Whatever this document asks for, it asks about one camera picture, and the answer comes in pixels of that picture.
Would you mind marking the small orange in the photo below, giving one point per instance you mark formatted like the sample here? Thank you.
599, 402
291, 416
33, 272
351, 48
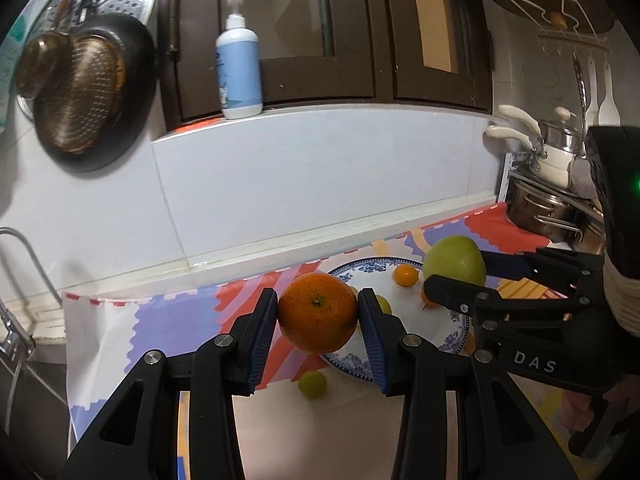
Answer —
405, 275

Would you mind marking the white blue pump bottle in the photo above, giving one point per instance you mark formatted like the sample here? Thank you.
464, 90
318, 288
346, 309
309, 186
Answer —
240, 75

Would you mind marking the thin gooseneck faucet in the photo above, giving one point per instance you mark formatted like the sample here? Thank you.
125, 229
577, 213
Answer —
35, 255

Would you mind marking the white rice spoon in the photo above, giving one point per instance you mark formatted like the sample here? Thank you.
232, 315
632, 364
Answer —
609, 112

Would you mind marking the small brass pot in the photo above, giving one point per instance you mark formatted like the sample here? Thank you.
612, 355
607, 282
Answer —
40, 60

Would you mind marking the person's right hand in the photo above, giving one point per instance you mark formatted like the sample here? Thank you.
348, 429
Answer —
576, 410

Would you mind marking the blue rimmed white plate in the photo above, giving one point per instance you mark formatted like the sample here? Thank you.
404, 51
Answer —
430, 330

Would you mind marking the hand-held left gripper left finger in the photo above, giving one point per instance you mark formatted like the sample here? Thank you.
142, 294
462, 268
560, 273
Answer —
262, 342

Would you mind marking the brass colander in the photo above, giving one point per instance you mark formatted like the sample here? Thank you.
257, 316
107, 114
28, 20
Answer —
85, 95

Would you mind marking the green lime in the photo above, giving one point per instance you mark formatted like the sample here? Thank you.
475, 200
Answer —
312, 384

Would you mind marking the chrome pull-down faucet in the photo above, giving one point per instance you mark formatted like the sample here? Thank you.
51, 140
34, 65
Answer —
15, 335

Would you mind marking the stainless steel pot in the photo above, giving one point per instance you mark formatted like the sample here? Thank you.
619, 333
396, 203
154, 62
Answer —
505, 175

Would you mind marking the colourful patterned tablecloth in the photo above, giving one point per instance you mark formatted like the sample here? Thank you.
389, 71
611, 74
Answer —
190, 320

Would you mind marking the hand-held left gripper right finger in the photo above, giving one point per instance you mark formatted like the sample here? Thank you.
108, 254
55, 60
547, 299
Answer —
372, 347

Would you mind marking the steel sink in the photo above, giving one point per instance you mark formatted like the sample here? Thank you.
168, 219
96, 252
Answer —
30, 410

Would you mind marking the teal tissue pack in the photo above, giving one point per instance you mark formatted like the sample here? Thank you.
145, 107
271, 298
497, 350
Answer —
9, 60

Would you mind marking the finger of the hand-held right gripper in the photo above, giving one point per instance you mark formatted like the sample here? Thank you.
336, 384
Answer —
505, 266
450, 295

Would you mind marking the yellow-green guava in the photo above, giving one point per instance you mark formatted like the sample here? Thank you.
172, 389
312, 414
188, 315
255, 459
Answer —
384, 305

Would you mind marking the steel pot with lid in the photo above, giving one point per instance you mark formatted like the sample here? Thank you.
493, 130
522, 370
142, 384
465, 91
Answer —
562, 132

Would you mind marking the white saucepan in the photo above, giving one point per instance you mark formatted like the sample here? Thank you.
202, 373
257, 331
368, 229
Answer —
517, 114
507, 132

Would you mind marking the dark wooden window frame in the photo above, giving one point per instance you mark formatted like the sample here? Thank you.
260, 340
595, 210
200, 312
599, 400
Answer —
380, 35

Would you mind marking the large orange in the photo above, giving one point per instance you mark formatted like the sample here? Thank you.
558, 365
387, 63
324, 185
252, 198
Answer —
317, 312

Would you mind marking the black frying pan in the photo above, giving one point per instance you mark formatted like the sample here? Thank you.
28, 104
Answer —
137, 60

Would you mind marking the metal spatula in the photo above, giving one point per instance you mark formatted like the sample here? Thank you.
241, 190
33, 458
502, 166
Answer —
585, 182

